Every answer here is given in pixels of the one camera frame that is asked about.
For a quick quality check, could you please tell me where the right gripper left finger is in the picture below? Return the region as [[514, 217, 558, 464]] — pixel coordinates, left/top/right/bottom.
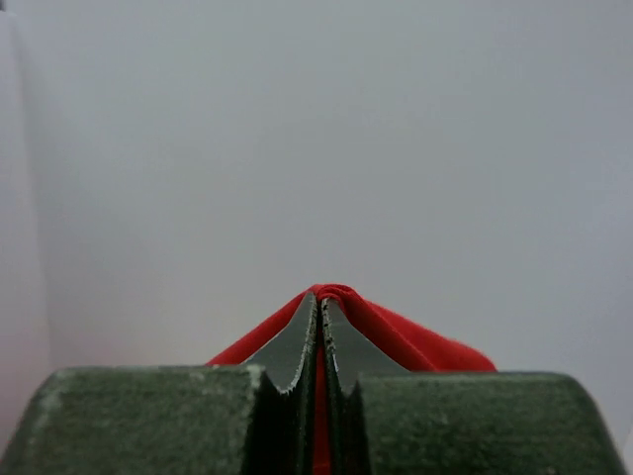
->
[[1, 294, 317, 474]]

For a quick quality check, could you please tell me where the dark red t shirt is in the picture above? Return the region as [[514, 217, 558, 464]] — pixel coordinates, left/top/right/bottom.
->
[[206, 283, 497, 475]]

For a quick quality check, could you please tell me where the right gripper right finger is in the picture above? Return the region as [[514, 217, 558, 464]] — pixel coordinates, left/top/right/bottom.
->
[[321, 300, 625, 475]]

